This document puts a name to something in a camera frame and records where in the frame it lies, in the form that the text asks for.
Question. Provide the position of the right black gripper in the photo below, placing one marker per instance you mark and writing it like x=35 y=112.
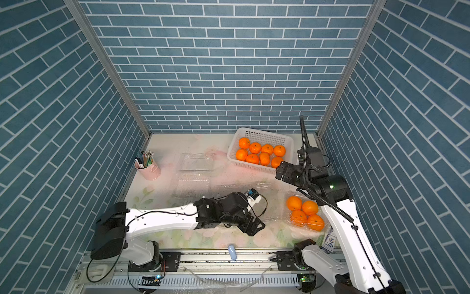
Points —
x=286 y=177

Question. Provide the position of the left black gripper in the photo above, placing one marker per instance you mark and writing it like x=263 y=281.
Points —
x=251 y=231

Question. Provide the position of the clear plastic clamshell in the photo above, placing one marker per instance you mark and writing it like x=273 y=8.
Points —
x=272 y=200
x=286 y=214
x=193 y=176

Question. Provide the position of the orange box one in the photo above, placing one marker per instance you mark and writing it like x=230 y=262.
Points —
x=276 y=161
x=244 y=143
x=294 y=203

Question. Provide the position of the white perforated plastic basket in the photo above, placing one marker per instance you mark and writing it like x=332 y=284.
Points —
x=262 y=137

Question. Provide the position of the orange box three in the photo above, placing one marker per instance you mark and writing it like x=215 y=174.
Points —
x=298 y=217
x=255 y=148
x=253 y=159

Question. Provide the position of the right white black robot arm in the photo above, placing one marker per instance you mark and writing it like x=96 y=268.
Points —
x=362 y=273

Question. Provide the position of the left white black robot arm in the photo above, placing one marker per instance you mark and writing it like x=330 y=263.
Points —
x=119 y=228

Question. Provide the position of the small light blue cylinder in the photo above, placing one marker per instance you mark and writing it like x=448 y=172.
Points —
x=232 y=253

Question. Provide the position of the blue white packaged item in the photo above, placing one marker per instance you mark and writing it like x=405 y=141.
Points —
x=329 y=241

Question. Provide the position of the pink metal pen bucket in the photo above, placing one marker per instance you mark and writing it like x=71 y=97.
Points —
x=146 y=165

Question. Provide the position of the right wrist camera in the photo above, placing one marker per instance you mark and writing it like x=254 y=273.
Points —
x=315 y=159

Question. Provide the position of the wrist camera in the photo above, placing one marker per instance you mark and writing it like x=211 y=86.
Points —
x=315 y=159
x=253 y=196

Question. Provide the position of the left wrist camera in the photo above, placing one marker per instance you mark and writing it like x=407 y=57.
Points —
x=253 y=196

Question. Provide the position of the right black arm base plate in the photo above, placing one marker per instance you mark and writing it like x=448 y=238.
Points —
x=289 y=261

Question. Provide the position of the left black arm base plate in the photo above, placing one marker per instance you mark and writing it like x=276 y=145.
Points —
x=167 y=262

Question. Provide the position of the white clamp on rail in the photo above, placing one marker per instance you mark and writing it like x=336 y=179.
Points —
x=98 y=273

